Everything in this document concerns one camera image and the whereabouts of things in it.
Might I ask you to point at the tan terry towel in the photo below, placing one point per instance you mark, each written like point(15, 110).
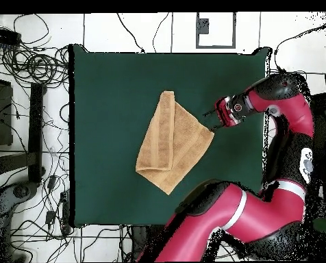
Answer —
point(174, 148)

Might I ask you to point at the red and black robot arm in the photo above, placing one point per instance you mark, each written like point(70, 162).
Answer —
point(261, 213)

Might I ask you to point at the small grey box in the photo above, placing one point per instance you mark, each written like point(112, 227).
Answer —
point(203, 27)

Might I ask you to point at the black box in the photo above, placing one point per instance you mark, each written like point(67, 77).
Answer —
point(2, 115)
point(320, 131)

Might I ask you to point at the dark green table cloth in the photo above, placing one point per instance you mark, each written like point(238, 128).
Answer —
point(111, 82)

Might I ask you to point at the small black power adapter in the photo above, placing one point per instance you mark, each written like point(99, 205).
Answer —
point(50, 217)
point(51, 182)

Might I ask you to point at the black stand base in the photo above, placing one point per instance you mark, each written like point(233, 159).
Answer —
point(35, 123)

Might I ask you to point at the office chair base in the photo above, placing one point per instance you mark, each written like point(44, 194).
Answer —
point(20, 191)

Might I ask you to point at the black power strip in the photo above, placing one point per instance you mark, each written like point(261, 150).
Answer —
point(4, 35)

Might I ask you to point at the grey square floor frame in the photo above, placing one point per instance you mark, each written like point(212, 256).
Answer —
point(215, 46)

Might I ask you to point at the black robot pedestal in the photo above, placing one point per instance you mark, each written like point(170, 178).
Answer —
point(141, 241)

